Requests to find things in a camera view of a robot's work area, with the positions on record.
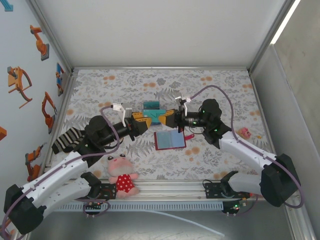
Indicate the teal visa credit card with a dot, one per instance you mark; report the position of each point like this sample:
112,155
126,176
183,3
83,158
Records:
152,117

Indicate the red leather card holder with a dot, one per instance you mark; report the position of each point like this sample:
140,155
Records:
156,140

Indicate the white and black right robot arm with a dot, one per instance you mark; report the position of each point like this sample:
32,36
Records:
250,152

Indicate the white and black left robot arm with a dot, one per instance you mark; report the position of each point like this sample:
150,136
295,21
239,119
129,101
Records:
55,180

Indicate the plain teal credit card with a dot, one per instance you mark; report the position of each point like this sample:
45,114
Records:
151,104

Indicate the grey credit card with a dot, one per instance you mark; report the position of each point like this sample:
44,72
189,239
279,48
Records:
163,140

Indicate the floral table mat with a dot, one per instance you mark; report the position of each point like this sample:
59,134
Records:
125,85

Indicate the black and white striped sock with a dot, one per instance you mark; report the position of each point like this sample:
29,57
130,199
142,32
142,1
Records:
67,140

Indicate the small pink toy figure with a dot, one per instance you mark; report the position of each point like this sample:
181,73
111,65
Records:
245,132

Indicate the pink plush toy, dotted dress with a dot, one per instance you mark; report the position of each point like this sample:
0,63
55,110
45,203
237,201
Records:
122,180

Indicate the blue and orange sticker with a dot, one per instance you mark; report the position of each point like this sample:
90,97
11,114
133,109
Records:
59,75

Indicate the orange block sticker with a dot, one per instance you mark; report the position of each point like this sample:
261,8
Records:
2,133

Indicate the orange gripper claw sticker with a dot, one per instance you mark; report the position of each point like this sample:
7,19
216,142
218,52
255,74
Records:
13,80

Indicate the thin white tube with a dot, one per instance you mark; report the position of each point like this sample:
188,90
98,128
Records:
190,221

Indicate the white light strip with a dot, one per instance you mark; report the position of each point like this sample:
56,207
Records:
285,22

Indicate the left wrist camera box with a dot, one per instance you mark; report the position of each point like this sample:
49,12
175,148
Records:
122,110

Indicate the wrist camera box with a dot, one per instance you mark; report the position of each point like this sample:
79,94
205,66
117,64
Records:
183,102
122,110

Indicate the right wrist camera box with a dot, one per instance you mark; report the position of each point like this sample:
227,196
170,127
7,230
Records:
183,102

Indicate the aluminium frame profile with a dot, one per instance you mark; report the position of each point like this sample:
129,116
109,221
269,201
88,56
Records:
67,92
162,68
272,32
50,32

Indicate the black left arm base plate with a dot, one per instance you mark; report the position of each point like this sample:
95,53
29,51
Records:
108,191

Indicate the wide aluminium frame rail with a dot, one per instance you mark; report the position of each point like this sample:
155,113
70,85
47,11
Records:
162,192

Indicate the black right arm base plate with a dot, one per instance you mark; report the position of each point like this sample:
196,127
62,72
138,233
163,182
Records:
212,190

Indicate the blue wall sticker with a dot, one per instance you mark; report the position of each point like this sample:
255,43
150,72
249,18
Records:
7,6

